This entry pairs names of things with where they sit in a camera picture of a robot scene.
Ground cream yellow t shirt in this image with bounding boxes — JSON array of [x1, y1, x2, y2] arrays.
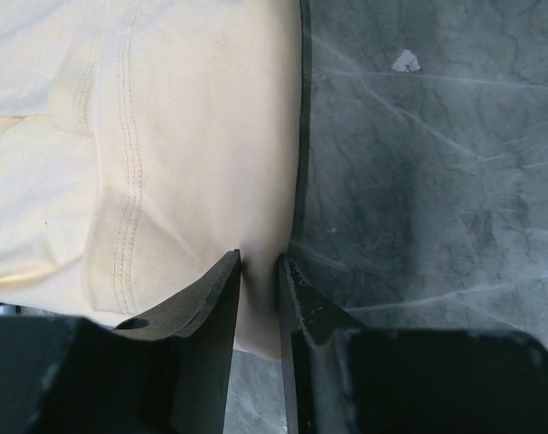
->
[[0, 1, 302, 359]]

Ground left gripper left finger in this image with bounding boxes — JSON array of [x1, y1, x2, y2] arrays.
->
[[115, 250, 241, 433]]

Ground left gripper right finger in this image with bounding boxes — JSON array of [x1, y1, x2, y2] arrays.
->
[[278, 256, 364, 433]]

